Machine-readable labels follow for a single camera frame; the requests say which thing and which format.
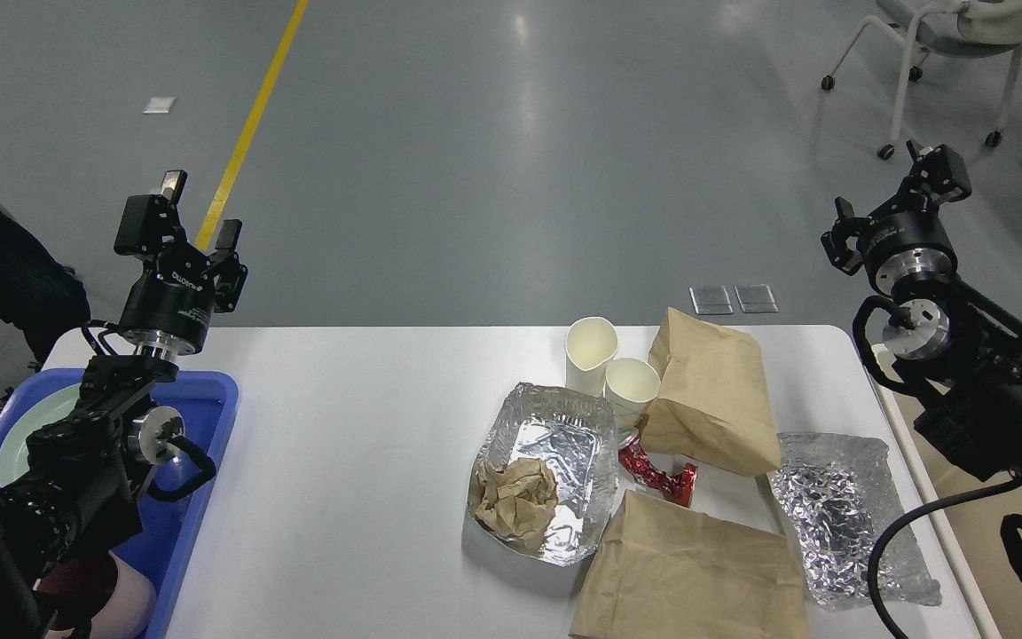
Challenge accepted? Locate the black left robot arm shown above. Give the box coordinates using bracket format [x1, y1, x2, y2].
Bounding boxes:
[0, 170, 248, 638]

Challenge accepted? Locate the pink mug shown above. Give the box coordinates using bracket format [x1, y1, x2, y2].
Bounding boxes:
[36, 553, 157, 638]

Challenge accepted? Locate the tall white paper cup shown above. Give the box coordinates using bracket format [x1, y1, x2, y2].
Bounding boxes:
[564, 317, 619, 397]

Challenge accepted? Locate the brown paper bag front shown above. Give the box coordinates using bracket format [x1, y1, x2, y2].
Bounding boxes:
[569, 491, 810, 638]

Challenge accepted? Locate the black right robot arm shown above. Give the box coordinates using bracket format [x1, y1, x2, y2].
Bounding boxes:
[821, 140, 1022, 638]

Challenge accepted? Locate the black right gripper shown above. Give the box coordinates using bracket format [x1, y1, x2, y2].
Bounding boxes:
[821, 140, 973, 296]

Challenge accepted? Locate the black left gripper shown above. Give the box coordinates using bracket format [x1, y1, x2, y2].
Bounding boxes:
[114, 170, 248, 356]

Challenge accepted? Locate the aluminium foil tray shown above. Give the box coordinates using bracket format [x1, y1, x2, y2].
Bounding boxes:
[466, 382, 619, 566]

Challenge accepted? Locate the grey metal floor plate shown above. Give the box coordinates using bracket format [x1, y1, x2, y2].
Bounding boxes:
[689, 286, 735, 316]

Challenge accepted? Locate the aluminium foil sheet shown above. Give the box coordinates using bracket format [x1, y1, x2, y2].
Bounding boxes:
[767, 431, 904, 611]

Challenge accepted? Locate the mint green plate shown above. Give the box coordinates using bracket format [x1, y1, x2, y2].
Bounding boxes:
[0, 382, 81, 486]

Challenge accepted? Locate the crumpled brown paper napkin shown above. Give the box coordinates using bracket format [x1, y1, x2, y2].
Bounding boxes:
[468, 457, 557, 548]

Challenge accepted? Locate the short white paper cup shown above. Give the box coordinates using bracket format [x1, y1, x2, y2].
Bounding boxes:
[603, 359, 661, 432]

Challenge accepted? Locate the brown paper bag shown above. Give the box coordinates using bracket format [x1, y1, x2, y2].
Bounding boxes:
[641, 308, 782, 477]
[569, 491, 810, 638]

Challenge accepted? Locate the blue plastic tray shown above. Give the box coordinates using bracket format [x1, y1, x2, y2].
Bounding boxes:
[0, 368, 239, 638]

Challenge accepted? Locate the red foil wrapper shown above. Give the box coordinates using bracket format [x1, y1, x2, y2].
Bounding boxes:
[617, 439, 698, 509]

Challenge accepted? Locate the beige plastic bin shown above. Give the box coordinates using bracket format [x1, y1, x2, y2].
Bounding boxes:
[875, 384, 1022, 638]

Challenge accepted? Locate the grey office chair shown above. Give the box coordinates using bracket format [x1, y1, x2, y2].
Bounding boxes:
[820, 1, 1022, 161]

